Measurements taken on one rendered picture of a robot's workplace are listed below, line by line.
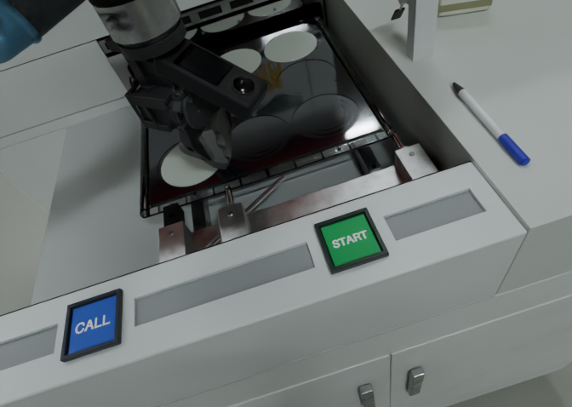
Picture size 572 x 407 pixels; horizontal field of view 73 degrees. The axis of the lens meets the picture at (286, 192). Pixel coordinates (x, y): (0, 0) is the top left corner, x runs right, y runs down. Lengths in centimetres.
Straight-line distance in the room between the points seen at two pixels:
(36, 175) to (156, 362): 77
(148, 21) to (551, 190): 41
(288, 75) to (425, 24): 25
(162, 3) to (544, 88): 42
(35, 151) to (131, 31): 67
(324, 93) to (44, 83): 57
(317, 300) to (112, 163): 56
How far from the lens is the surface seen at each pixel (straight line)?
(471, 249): 39
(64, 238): 75
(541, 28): 64
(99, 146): 88
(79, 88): 93
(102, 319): 43
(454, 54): 58
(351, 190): 52
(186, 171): 59
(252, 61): 76
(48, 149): 104
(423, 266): 37
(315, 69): 70
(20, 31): 33
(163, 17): 42
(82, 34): 87
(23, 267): 211
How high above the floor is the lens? 129
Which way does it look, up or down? 50 degrees down
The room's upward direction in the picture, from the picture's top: 18 degrees counter-clockwise
